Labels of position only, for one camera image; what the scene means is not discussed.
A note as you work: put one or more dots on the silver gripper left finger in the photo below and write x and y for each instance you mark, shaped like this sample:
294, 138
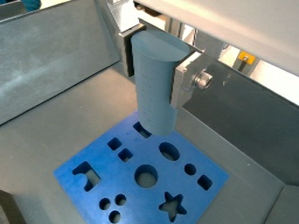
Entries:
126, 48

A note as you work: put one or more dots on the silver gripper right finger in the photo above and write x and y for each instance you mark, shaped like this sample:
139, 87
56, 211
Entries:
190, 77

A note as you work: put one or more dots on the blue-grey oval peg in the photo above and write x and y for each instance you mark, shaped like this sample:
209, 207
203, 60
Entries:
158, 53

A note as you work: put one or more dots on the blue shape sorter board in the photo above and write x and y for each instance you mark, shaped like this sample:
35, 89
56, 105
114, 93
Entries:
135, 178

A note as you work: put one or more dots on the yellow bracket with bolt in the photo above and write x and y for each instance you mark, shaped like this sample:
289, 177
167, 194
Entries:
249, 58

